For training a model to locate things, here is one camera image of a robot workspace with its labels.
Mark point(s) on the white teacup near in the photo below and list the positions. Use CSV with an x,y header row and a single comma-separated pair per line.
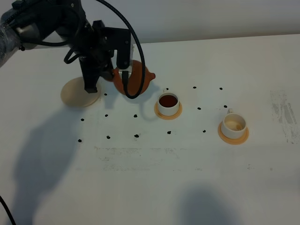
x,y
168,98

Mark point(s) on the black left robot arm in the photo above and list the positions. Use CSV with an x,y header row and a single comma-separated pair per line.
x,y
56,23

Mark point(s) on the white teacup far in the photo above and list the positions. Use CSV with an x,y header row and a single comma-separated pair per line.
x,y
233,125

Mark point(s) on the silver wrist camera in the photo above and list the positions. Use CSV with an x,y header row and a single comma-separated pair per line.
x,y
120,40

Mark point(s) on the orange coaster near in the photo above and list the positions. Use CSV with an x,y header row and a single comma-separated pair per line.
x,y
168,113

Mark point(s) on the beige round teapot coaster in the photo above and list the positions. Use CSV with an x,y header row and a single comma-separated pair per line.
x,y
74,95

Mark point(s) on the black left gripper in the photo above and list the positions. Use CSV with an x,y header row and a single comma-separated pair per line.
x,y
95,57

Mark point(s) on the brown clay teapot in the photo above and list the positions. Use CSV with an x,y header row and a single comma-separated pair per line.
x,y
134,80

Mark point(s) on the white teacup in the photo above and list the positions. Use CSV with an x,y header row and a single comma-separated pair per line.
x,y
233,125
168,98

